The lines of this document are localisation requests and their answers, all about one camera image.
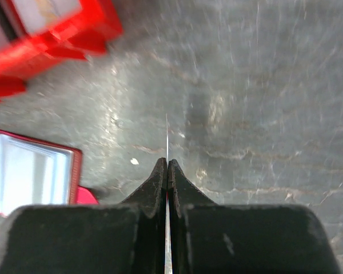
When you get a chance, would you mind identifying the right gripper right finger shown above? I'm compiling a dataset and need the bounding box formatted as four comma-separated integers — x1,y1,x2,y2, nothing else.
167,160,341,273

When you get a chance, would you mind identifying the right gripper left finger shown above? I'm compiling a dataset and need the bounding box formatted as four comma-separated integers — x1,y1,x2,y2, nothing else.
0,158,167,273

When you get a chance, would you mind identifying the red leather card holder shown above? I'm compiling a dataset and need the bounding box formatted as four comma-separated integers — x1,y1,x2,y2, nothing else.
0,126,99,217

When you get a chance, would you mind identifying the red plastic bin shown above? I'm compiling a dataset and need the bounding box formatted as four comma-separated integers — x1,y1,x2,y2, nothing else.
0,1,122,101

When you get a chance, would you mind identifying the silver card in bin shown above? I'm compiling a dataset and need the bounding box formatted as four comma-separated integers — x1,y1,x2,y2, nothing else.
0,0,82,36

